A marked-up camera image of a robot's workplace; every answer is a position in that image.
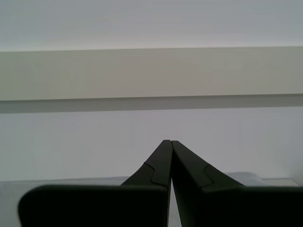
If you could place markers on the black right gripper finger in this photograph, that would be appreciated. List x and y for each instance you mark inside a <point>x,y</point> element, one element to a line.
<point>225,205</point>
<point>94,205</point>

